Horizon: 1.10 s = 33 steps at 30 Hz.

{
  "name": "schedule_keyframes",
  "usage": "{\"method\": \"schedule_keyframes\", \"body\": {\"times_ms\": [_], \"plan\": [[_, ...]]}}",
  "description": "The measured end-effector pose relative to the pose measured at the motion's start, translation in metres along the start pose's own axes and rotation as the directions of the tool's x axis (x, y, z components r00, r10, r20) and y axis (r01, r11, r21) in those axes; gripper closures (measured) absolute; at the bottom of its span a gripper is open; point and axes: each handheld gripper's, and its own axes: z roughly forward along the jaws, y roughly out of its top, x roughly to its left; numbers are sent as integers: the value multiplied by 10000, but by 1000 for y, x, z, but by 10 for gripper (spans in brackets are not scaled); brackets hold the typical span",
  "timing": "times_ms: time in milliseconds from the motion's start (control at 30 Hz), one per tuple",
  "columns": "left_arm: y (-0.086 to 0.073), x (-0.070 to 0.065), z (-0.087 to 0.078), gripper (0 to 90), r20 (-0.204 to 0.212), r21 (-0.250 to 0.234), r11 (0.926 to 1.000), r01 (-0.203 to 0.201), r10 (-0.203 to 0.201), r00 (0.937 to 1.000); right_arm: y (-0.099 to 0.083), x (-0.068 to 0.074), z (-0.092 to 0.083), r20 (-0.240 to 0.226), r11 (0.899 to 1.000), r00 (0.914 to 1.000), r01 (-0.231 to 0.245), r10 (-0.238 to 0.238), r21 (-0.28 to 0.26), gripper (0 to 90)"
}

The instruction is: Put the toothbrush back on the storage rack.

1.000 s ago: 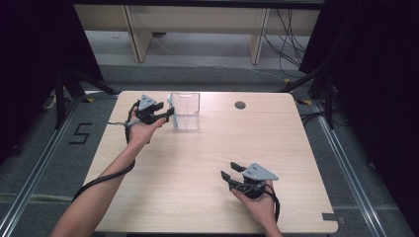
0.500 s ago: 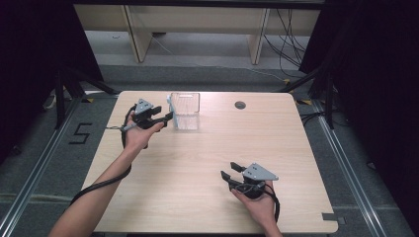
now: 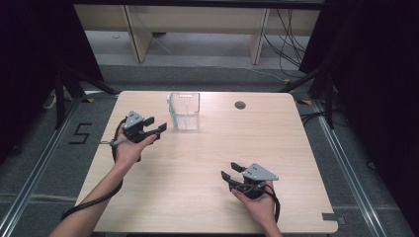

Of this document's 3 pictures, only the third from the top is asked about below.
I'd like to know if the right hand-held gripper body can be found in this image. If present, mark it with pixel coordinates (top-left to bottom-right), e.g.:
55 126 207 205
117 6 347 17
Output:
234 162 280 200

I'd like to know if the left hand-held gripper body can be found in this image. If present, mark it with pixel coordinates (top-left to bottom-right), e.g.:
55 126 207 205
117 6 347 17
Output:
123 110 156 144

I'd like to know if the clear plastic basket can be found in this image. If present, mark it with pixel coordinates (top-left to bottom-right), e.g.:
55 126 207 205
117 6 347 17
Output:
168 92 202 131

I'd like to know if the person's left hand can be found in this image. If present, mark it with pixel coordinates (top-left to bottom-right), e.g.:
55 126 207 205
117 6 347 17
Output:
114 126 159 170

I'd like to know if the person's right hand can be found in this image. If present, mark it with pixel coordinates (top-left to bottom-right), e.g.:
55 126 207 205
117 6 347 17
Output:
230 184 278 229

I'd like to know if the black metal stand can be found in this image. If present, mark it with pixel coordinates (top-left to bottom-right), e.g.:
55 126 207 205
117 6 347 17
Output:
277 64 336 130
53 64 121 130

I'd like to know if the black tape strip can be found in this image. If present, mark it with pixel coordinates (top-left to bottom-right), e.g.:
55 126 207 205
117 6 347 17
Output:
321 212 348 226

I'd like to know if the beige wooden desk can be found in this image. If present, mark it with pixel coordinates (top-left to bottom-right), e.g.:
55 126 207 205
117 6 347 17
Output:
73 3 322 66

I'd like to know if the black curtain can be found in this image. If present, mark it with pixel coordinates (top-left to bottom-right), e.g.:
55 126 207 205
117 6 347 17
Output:
0 0 105 166
297 0 419 228

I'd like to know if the silver cable plug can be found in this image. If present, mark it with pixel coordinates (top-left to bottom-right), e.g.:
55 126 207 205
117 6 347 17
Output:
99 136 128 148

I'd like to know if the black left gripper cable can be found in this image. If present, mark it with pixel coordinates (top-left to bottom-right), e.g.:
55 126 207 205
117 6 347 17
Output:
60 118 142 222

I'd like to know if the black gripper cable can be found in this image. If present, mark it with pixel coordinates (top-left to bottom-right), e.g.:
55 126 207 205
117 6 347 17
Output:
60 118 142 222
234 182 282 224

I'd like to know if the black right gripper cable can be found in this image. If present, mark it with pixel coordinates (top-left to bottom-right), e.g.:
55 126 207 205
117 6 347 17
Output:
234 182 282 224

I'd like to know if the black floor cable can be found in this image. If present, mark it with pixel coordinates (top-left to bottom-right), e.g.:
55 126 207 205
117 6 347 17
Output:
298 111 351 128

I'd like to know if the aluminium floor rail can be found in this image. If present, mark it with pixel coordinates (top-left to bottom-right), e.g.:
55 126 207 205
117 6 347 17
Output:
310 98 390 237
0 98 83 237

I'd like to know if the bundle of black cables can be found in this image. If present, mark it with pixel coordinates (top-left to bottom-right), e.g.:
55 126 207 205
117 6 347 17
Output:
262 8 311 79

